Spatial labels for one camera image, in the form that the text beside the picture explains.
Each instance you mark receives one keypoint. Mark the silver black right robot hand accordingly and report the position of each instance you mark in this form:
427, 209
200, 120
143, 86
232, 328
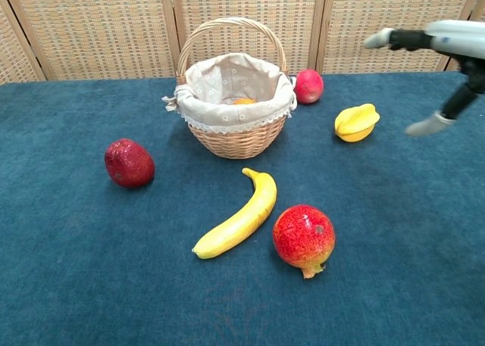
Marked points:
451, 35

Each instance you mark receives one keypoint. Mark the orange fruit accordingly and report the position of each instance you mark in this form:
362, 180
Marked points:
244, 101

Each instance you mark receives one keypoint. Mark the wicker basket with cloth liner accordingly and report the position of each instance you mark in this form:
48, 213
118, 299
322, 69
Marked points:
235, 111

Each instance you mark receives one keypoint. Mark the woven folding screen panel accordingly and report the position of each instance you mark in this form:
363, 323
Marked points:
13, 54
94, 28
379, 13
246, 5
478, 5

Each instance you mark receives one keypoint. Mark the yellow starfruit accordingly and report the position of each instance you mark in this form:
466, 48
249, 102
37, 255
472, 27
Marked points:
356, 122

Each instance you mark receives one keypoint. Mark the pink red peach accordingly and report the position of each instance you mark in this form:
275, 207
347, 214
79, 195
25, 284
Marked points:
308, 86

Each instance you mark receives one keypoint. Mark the bright red pomegranate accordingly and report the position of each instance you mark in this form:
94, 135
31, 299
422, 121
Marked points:
303, 238

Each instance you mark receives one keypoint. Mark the yellow banana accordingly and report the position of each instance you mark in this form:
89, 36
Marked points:
242, 217

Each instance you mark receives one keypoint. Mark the dark red round fruit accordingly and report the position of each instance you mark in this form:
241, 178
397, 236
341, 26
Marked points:
129, 163

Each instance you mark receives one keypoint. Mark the blue felt table cover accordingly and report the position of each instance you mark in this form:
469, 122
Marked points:
94, 266

